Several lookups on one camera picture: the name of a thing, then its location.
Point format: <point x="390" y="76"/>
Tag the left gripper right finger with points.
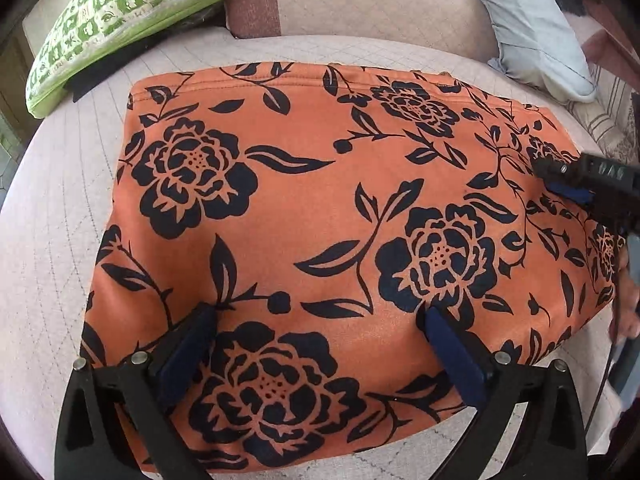
<point x="551" y="441"/>

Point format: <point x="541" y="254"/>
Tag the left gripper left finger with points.
<point x="91" y="443"/>

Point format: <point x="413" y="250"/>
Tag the orange black floral blouse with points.
<point x="313" y="213"/>

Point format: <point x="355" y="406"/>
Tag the person right hand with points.
<point x="625" y="324"/>

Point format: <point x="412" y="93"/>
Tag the striped floral cushion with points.
<point x="610" y="118"/>

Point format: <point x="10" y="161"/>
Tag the light blue pillow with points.
<point x="537" y="46"/>

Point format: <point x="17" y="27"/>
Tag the pink maroon bolster pillow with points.
<point x="460" y="27"/>

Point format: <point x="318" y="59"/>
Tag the black cloth under pillow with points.
<point x="94" y="74"/>

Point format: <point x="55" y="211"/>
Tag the green white patterned pillow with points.
<point x="88" y="30"/>

